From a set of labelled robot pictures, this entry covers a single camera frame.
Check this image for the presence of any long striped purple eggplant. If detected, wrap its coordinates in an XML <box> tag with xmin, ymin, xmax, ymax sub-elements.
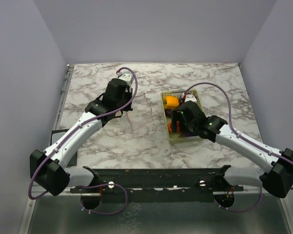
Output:
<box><xmin>165</xmin><ymin>109</ymin><xmax>172</xmax><ymax>117</ymax></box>

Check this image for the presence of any orange toy pumpkin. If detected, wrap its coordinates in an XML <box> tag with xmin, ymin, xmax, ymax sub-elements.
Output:
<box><xmin>167</xmin><ymin>121</ymin><xmax>181</xmax><ymax>133</ymax></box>

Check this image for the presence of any green perforated plastic basket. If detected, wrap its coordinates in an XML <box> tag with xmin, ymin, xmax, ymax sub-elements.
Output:
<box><xmin>160</xmin><ymin>90</ymin><xmax>203</xmax><ymax>144</ymax></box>

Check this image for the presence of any clear zip top bag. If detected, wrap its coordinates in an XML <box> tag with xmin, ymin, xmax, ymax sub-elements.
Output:
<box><xmin>122</xmin><ymin>91</ymin><xmax>153</xmax><ymax>134</ymax></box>

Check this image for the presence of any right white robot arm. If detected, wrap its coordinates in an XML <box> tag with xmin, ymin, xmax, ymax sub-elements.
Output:
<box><xmin>170</xmin><ymin>101</ymin><xmax>293</xmax><ymax>198</ymax></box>

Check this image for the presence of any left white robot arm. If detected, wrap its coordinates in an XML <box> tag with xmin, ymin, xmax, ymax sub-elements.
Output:
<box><xmin>30</xmin><ymin>74</ymin><xmax>137</xmax><ymax>196</ymax></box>

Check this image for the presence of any yellow toy bell pepper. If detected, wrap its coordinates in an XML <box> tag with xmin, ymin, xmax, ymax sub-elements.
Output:
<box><xmin>163</xmin><ymin>96</ymin><xmax>180</xmax><ymax>110</ymax></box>

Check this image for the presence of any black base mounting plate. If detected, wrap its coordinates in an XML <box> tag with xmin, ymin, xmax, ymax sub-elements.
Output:
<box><xmin>70</xmin><ymin>166</ymin><xmax>243</xmax><ymax>203</ymax></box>

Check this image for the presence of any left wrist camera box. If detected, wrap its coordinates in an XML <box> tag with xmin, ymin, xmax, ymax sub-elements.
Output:
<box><xmin>116</xmin><ymin>71</ymin><xmax>134</xmax><ymax>86</ymax></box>

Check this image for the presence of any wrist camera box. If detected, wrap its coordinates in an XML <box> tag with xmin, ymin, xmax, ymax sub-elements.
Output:
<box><xmin>116</xmin><ymin>71</ymin><xmax>134</xmax><ymax>86</ymax></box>
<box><xmin>181</xmin><ymin>93</ymin><xmax>197</xmax><ymax>103</ymax></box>

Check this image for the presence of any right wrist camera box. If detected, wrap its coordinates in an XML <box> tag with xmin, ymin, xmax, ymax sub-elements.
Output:
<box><xmin>181</xmin><ymin>93</ymin><xmax>197</xmax><ymax>103</ymax></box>

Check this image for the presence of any aluminium frame rail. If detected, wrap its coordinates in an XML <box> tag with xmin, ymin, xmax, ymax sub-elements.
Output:
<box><xmin>29</xmin><ymin>175</ymin><xmax>262</xmax><ymax>197</ymax></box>

